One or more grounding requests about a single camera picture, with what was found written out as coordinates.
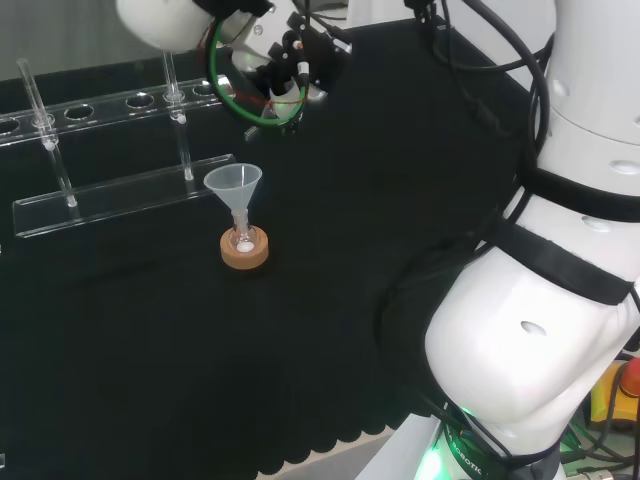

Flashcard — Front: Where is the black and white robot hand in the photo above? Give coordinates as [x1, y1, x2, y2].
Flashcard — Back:
[215, 4, 353, 137]

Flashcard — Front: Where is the clear plastic funnel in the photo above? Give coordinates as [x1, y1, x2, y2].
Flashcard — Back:
[202, 162, 264, 227]

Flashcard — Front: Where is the clear acrylic funnel stand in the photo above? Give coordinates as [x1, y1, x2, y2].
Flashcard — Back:
[0, 49, 239, 240]

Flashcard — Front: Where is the small round-bottom glass flask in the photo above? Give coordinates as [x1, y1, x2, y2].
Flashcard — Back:
[228, 212, 259, 254]

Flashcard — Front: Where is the pale board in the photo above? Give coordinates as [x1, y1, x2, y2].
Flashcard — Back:
[0, 0, 169, 82]

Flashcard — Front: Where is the black table cloth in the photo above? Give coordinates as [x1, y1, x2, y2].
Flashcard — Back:
[0, 24, 551, 476]

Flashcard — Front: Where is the yellow stop button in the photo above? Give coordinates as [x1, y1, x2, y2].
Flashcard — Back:
[589, 357, 640, 437]

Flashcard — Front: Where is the green cable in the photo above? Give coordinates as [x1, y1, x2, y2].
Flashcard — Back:
[207, 17, 308, 128]

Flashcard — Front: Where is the cork ring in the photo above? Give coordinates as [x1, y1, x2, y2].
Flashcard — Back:
[220, 225, 272, 272]

